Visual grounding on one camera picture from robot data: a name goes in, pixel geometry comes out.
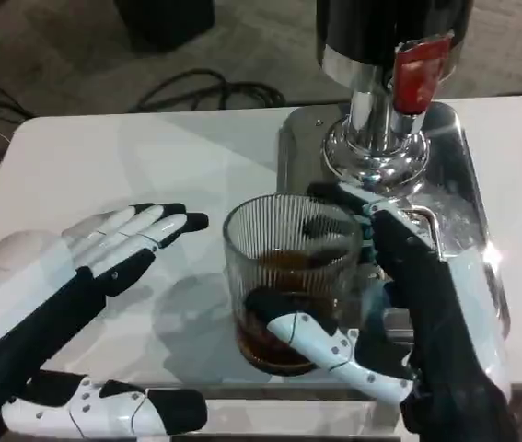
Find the black and chrome drink dispenser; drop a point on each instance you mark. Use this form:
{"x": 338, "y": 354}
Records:
{"x": 357, "y": 37}

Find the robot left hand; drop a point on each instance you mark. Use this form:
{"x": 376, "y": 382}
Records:
{"x": 26, "y": 322}

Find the steel drip tray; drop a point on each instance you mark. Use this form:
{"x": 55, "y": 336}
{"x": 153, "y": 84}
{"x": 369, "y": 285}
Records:
{"x": 463, "y": 175}

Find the clear ribbed glass cup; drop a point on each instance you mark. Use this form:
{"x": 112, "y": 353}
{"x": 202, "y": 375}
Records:
{"x": 260, "y": 239}

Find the black box on floor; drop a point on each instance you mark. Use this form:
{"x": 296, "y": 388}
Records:
{"x": 164, "y": 20}

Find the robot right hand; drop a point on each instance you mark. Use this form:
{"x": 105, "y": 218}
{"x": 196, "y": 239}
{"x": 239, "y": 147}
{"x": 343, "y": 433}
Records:
{"x": 435, "y": 331}

